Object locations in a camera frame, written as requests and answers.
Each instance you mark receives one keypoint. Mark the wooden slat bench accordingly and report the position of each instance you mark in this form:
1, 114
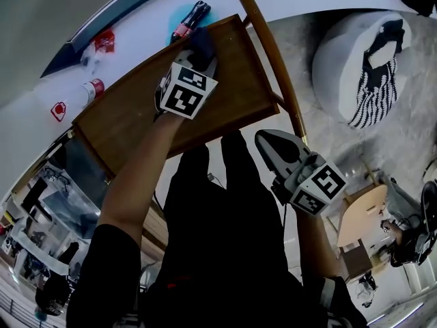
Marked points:
153, 224

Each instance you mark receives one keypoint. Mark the clear plastic bag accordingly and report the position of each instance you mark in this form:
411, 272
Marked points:
89, 57

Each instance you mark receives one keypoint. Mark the black metal railing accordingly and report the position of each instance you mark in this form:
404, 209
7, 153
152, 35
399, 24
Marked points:
17, 309

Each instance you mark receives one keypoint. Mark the person's left forearm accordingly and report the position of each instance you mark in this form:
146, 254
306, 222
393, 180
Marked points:
136, 176

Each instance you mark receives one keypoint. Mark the brown wooden stool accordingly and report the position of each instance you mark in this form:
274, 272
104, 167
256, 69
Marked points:
356, 260

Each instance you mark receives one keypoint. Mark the person's right forearm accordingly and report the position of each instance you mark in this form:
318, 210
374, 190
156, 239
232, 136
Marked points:
314, 244

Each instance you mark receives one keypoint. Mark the black eyeglasses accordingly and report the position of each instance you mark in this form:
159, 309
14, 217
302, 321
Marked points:
56, 178

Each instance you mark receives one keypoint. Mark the dark blue cloth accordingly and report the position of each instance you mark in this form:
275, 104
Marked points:
205, 43

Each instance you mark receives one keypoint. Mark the black white striped garment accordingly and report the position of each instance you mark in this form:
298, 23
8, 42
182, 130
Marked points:
375, 104

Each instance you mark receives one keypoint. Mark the dark soda bottle red label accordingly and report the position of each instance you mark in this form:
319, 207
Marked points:
187, 22

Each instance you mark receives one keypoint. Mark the teal round mat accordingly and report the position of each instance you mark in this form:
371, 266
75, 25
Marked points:
175, 15

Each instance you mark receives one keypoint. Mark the white roller blind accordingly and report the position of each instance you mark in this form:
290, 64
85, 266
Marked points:
51, 19

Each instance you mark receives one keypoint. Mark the person's black trousers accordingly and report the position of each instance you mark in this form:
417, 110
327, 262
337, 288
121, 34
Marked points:
232, 169

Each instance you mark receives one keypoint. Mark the wooden shelf cart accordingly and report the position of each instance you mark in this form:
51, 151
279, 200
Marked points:
136, 115

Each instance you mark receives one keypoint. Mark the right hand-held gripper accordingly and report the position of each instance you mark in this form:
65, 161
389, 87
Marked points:
319, 188

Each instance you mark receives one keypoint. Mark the red packet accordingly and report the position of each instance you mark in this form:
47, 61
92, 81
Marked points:
104, 41

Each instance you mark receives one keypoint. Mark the clear bottle red label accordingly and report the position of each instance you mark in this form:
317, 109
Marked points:
92, 89

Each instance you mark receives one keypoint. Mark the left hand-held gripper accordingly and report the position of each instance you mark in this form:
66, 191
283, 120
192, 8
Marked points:
184, 92

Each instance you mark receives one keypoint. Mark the round wooden side table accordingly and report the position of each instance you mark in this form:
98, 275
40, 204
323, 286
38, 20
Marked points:
362, 214

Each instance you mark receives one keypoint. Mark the person's black shirt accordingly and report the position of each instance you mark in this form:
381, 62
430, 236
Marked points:
222, 302

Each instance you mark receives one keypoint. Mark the white beanbag chair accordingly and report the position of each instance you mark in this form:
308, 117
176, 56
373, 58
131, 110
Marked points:
327, 63

